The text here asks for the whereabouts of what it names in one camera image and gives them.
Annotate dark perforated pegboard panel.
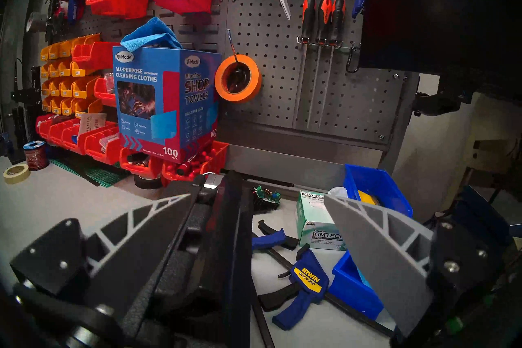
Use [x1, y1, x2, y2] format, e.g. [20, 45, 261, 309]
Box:
[226, 0, 408, 144]

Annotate red bin holding screw bags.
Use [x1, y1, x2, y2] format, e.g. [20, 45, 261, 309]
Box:
[84, 127, 122, 166]

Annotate Kimtech wipes box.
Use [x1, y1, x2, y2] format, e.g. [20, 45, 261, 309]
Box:
[296, 190, 347, 251]

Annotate black tape roll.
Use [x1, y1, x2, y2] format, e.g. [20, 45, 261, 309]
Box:
[134, 174, 164, 190]

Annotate red bin holding black parts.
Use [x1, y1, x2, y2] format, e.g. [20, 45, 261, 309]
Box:
[119, 147, 163, 180]

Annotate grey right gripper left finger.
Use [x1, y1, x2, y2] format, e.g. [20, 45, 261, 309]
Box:
[10, 193, 193, 313]

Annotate beige masking tape roll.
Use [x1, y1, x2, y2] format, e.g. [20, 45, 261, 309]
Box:
[3, 164, 31, 184]

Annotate red bin holding red caps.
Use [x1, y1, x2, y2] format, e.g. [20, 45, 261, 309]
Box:
[162, 162, 206, 185]

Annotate clear screw bags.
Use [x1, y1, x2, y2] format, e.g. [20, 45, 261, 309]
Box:
[98, 133, 121, 154]

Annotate orange bin labelled M3X6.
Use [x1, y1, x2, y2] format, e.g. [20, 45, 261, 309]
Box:
[71, 33, 101, 56]

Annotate silver duct tape roll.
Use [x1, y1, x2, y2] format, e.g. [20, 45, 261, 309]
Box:
[25, 12, 49, 34]

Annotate blue microfiber cloth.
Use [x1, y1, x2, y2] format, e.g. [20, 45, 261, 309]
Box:
[120, 17, 183, 52]

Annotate red bin holding booklet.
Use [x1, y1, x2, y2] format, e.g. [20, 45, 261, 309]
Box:
[71, 125, 102, 156]

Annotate black carabiner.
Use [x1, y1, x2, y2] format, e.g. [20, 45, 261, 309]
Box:
[346, 45, 361, 74]

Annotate white folded booklet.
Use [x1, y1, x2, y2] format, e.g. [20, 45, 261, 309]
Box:
[78, 113, 107, 136]

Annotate black plastic tool box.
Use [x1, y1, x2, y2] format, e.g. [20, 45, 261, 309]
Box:
[122, 171, 255, 348]

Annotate orange bin labelled M4-0.7X8 HEX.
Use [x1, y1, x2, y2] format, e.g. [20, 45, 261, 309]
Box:
[74, 98, 103, 117]

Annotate orange tape roll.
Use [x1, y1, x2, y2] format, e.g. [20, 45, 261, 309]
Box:
[215, 54, 262, 103]

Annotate black monitor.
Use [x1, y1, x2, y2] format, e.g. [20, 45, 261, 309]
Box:
[359, 0, 522, 103]

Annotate green circuit board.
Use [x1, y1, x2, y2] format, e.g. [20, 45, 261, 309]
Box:
[253, 185, 282, 213]

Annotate red wire spool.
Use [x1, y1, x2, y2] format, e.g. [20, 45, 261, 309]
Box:
[23, 140, 50, 171]

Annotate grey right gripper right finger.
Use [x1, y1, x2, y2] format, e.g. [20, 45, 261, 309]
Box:
[324, 195, 504, 338]

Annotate blue cleaning cloths carton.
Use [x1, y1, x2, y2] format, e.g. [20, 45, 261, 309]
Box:
[113, 45, 223, 164]

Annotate orange bin labelled M3-6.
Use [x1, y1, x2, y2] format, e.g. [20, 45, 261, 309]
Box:
[73, 76, 100, 99]

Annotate green cutting mat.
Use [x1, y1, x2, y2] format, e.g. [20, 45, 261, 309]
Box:
[49, 158, 131, 189]

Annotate small blue bar clamp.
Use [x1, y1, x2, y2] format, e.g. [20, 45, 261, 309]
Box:
[251, 220, 300, 252]

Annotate red bin holding bag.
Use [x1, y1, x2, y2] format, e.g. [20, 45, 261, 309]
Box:
[94, 77, 117, 107]

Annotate blue Irwin bar clamp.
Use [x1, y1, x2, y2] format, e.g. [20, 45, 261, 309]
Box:
[258, 243, 330, 331]

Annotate orange bin labelled M3-4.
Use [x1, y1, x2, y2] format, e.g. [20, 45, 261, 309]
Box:
[71, 60, 98, 77]

